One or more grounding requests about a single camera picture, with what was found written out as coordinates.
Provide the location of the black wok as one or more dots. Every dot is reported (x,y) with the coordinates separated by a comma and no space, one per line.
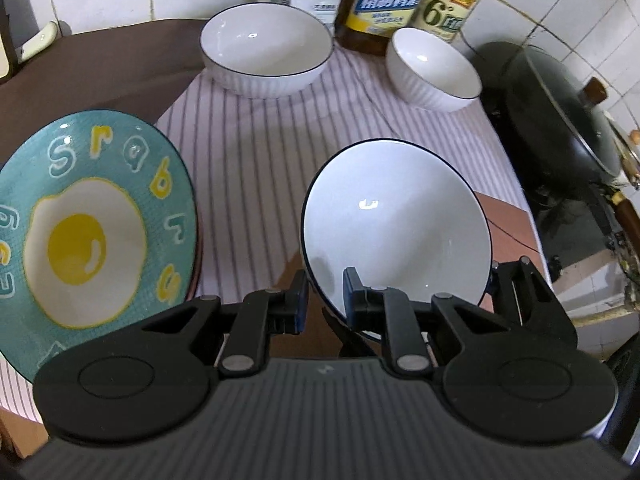
(520,125)

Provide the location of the cream cutting board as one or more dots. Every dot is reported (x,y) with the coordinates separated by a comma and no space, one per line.
(3,55)

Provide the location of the small white ribbed bowl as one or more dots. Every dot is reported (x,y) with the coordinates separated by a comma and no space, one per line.
(430,70)
(395,220)

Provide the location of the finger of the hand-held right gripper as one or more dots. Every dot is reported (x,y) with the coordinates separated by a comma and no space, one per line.
(525,295)

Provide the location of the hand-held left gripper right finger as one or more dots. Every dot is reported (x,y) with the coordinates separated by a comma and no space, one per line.
(350,300)

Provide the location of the large white ribbed bowl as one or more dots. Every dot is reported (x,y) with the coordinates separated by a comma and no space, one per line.
(265,45)

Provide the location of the striped brown pink tablecloth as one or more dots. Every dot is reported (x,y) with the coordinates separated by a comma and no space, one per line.
(250,160)

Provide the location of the cooking oil bottle yellow label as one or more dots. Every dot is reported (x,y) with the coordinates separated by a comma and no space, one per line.
(385,5)

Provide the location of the blue fried egg plate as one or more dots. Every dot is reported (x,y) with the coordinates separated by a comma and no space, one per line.
(90,250)

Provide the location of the gas stove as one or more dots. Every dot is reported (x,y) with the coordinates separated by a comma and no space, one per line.
(575,240)

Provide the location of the glass wok lid wooden knob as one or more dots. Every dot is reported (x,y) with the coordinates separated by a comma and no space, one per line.
(565,90)

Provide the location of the vinegar bottle yellow cap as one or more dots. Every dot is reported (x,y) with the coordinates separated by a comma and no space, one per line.
(445,10)

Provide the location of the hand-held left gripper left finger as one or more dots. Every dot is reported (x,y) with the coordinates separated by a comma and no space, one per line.
(300,305)

